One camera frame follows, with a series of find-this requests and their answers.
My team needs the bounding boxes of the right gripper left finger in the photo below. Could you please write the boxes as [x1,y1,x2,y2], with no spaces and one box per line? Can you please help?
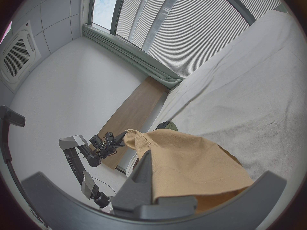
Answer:
[112,150,154,210]

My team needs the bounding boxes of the white ceiling air vent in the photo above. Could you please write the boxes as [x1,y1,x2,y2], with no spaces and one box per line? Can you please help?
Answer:
[0,22,42,91]

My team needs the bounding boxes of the tan shorts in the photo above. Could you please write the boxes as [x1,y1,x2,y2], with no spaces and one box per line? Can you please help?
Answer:
[123,128,255,215]

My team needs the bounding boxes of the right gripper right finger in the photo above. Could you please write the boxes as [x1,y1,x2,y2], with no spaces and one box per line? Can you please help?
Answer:
[156,196,197,214]

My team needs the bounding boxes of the bed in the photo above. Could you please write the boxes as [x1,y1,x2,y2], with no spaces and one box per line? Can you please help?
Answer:
[97,9,307,202]

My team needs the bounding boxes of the grey-green curtain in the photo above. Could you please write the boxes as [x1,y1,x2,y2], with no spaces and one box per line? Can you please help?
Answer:
[83,24,185,90]

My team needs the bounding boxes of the window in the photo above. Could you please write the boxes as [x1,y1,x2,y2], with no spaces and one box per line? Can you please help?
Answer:
[83,0,288,81]

